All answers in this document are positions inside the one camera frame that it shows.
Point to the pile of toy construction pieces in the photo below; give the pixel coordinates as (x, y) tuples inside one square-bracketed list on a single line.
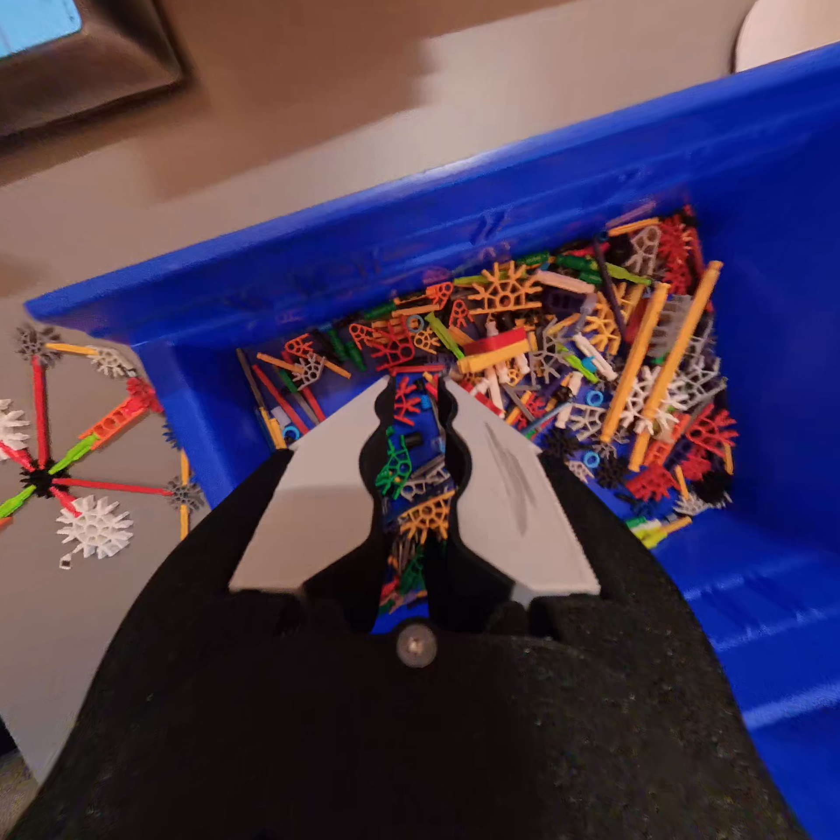
[(590, 341)]

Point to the long red toy rod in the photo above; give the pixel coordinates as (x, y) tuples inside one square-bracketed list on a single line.
[(111, 486)]

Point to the colourful toy rod wheel assembly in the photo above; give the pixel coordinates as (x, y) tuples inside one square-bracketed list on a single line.
[(111, 420)]

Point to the blue plastic bin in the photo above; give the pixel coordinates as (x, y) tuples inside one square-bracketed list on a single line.
[(459, 197)]

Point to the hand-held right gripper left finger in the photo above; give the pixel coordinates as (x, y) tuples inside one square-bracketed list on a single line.
[(308, 512)]

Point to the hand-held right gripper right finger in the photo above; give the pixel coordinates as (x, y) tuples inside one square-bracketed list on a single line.
[(518, 518)]

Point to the short yellow toy rod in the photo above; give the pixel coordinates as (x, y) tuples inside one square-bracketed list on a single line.
[(184, 522)]

